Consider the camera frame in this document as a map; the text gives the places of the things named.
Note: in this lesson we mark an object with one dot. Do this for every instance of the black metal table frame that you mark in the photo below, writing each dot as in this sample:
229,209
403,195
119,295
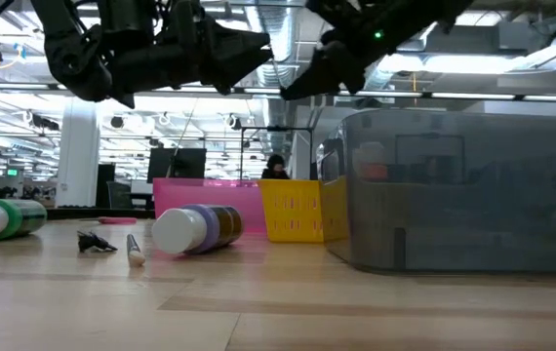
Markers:
92,213

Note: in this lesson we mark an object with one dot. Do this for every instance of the orange paint bottle white cap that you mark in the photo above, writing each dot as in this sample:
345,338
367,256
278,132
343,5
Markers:
373,171

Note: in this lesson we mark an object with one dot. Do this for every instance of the grey translucent plastic bin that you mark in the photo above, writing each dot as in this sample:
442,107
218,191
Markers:
502,219

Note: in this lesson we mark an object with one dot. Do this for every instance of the long light bar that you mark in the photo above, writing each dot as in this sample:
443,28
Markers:
405,93

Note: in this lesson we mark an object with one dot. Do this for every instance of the white building pillar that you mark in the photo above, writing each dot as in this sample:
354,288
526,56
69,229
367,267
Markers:
78,156

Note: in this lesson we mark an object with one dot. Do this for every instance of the black metal stand frame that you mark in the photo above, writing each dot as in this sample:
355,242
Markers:
278,128

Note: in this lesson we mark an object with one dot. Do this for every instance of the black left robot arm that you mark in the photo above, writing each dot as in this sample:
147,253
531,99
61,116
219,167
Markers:
73,58

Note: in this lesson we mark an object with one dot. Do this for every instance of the grey office chair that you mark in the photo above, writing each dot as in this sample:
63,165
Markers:
118,195

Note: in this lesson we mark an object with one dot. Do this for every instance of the green exit sign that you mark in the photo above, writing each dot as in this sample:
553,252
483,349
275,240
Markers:
12,172

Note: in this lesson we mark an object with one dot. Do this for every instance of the small black clip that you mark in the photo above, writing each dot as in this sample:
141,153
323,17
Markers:
88,241

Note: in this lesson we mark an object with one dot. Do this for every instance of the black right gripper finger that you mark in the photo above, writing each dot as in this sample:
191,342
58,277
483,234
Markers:
331,70

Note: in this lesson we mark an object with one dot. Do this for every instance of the purple paint bottle white cap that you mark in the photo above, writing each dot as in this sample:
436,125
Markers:
180,230

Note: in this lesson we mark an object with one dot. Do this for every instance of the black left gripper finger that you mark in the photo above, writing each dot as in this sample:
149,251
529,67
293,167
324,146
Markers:
239,58

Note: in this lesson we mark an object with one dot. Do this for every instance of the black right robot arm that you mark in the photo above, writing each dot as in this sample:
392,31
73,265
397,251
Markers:
419,14

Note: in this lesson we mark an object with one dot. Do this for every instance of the pink elongated object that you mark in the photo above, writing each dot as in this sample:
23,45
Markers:
117,221

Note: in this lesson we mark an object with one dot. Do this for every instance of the pink plastic tray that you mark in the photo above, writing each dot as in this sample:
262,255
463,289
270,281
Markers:
200,200

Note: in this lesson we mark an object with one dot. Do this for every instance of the dark cabinet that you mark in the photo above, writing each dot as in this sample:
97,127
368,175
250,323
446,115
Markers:
105,185

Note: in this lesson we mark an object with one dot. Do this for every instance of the silver round ventilation duct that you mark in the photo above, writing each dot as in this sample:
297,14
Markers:
278,122

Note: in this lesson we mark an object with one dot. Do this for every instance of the green paint bottle white cap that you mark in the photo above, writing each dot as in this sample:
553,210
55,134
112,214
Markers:
24,217

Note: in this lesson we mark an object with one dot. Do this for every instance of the person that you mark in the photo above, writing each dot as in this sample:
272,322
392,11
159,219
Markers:
275,169

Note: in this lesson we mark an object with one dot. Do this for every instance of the black computer monitor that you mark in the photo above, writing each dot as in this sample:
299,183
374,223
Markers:
190,163

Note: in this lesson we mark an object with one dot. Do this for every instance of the yellow plastic basket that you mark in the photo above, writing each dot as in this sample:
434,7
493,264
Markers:
292,209

